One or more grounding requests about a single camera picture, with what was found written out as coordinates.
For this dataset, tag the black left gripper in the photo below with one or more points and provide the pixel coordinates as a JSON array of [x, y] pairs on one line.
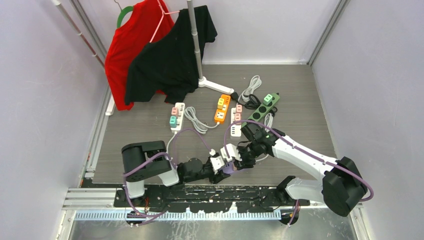
[[219, 174]]

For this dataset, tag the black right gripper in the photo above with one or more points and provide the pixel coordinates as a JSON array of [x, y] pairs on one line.
[[244, 163]]

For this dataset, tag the purple power strip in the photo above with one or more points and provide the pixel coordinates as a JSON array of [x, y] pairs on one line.
[[231, 169]]

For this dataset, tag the teal plug adapter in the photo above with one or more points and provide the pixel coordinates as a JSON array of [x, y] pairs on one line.
[[173, 121]]

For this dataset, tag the pink plug adapter strip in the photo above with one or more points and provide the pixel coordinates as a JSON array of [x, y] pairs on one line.
[[175, 111]]

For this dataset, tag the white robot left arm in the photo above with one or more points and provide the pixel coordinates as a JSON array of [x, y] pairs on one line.
[[145, 160]]

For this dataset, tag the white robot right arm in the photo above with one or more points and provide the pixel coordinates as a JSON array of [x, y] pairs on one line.
[[336, 182]]

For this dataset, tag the light green plug adapter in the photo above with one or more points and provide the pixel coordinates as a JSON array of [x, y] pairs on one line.
[[267, 99]]

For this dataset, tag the dark green power strip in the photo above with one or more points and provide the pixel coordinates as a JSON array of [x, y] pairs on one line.
[[262, 111]]

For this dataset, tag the orange power strip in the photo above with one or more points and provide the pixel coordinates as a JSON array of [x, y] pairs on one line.
[[222, 108]]

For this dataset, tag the black t-shirt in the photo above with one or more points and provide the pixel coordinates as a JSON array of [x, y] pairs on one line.
[[168, 65]]

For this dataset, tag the red t-shirt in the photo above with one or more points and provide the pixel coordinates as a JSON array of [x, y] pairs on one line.
[[128, 41]]

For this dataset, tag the pink clothes hanger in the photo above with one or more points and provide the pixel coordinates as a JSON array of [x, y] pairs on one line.
[[163, 14]]

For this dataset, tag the green clothes hanger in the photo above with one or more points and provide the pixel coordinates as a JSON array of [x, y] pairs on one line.
[[123, 12]]

